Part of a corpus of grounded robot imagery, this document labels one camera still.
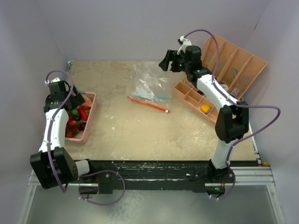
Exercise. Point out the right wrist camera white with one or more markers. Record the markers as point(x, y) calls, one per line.
point(184, 43)

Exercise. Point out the orange desk organizer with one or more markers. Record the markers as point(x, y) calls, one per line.
point(237, 69)

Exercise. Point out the fake watermelon slice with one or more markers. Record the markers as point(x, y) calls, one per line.
point(88, 102)

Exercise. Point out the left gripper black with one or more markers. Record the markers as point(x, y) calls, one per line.
point(77, 100)

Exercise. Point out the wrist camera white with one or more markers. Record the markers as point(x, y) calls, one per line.
point(47, 82)
point(184, 43)

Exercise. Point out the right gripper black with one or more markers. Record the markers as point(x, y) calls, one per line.
point(172, 56)

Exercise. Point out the yellow tape measure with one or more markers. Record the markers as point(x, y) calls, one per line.
point(205, 109)

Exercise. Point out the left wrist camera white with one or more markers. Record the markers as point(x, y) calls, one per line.
point(47, 82)

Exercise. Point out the zip bag with orange watermelon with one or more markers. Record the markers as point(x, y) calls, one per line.
point(148, 102)

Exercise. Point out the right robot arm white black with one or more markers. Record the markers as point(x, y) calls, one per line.
point(233, 116)

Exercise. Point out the pink plastic basket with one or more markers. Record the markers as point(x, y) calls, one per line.
point(80, 120)

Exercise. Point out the zip bag with fake fruit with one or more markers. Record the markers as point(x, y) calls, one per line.
point(149, 82)

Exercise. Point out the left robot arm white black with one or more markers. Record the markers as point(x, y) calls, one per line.
point(53, 165)

